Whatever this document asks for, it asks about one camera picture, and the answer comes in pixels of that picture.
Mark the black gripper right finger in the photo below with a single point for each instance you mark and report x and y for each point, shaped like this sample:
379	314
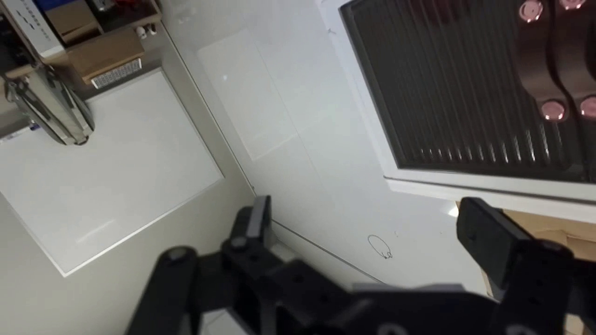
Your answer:
528	271

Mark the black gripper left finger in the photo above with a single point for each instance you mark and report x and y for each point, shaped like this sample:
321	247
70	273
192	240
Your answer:
254	279

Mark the dark ribbed cabinet door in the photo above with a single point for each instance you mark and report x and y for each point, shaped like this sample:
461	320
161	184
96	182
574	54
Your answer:
448	80
585	61

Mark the large brown cardboard box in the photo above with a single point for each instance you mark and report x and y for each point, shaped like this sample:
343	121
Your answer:
559	225

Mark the flat cardboard box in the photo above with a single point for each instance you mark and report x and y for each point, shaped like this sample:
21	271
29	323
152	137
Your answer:
103	55

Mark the wooden storage shelf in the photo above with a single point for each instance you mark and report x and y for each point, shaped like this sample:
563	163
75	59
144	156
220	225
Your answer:
142	20

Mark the small cardboard box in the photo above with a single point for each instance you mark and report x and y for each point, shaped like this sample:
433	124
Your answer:
75	18

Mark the white power strip box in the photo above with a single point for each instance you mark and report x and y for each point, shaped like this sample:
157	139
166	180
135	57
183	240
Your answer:
38	28

